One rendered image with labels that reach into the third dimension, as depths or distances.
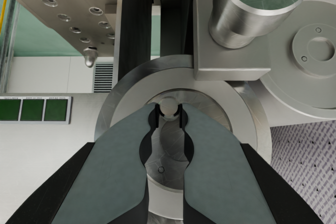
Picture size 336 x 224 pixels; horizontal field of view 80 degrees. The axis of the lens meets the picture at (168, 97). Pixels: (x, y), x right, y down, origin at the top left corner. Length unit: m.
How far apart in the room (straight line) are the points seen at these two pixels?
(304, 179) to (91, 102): 0.46
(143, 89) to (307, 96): 0.14
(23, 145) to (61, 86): 2.76
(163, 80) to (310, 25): 0.14
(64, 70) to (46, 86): 0.35
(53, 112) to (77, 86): 2.67
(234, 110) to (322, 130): 0.17
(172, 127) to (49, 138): 0.46
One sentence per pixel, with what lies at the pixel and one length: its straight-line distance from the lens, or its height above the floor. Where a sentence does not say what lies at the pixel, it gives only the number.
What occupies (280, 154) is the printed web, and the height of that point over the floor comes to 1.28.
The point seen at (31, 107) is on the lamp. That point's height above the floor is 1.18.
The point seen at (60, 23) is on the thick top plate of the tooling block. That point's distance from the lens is 0.48.
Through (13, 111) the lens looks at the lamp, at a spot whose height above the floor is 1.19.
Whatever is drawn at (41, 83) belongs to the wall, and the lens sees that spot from 3.53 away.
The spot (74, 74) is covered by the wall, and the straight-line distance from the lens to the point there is 3.32.
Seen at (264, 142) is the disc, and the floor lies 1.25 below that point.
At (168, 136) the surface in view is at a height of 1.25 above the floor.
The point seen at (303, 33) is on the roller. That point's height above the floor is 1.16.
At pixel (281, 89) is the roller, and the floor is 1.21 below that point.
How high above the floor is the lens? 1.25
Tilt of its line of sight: 11 degrees down
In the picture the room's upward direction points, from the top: 180 degrees counter-clockwise
